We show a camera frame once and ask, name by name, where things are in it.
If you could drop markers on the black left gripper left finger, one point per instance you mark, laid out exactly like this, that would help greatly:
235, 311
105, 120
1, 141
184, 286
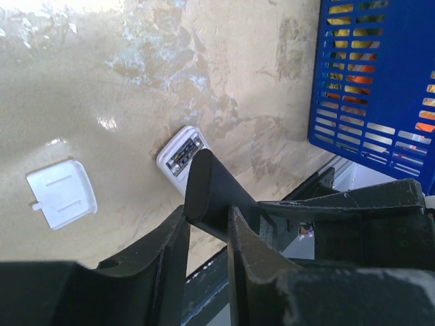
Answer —
141, 285

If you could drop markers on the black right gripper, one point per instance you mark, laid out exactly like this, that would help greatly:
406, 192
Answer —
384, 222

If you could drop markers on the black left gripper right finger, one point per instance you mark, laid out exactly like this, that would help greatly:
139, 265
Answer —
268, 289

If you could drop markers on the white battery cover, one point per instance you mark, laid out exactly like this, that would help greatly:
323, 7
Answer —
63, 193

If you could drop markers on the white remote control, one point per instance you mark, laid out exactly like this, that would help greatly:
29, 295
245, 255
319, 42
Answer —
185, 133

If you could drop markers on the black remote control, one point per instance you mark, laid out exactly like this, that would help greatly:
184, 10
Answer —
211, 192

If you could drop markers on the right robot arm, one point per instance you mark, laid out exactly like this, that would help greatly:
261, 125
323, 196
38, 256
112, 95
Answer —
383, 226

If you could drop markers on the batteries in white remote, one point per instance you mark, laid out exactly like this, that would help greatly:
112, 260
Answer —
182, 156

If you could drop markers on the blue plastic basket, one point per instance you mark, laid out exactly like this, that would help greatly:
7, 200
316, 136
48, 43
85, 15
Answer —
373, 86

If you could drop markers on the aluminium frame rail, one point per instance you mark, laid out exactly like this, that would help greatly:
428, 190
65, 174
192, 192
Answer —
338, 163

